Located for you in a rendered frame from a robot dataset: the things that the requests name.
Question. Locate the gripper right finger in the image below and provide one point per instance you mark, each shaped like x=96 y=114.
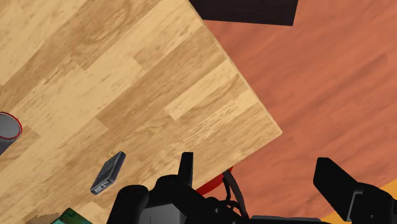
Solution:
x=335 y=183

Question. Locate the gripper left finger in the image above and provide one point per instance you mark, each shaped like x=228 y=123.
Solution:
x=186 y=169

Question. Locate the dark grey small box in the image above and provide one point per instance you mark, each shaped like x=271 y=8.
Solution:
x=108 y=173

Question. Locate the light wooden table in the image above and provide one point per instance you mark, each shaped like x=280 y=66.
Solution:
x=124 y=86

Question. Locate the green box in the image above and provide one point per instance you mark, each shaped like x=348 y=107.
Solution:
x=69 y=217

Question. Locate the grey cup with red rim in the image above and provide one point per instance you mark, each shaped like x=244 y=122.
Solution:
x=7 y=128

